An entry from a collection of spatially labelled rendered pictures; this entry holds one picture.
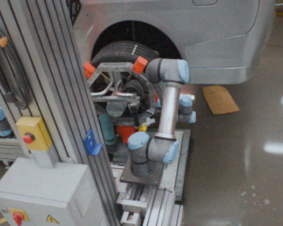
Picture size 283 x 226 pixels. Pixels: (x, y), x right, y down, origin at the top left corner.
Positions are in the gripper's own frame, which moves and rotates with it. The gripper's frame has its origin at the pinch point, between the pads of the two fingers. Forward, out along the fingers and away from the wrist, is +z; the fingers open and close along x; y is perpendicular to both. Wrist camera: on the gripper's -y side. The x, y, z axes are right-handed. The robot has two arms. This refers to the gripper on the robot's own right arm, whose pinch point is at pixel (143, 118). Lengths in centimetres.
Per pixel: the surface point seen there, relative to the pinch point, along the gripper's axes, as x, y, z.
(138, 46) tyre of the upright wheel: -46, 31, 9
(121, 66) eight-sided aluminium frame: -21.5, 28.5, 16.2
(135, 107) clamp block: 1.2, 10.3, 3.6
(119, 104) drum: -6.6, 6.5, 17.8
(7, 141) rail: -13, -44, 140
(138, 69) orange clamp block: -21.1, 26.0, 4.4
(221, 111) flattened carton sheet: -118, -85, -54
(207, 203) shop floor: 6, -83, -44
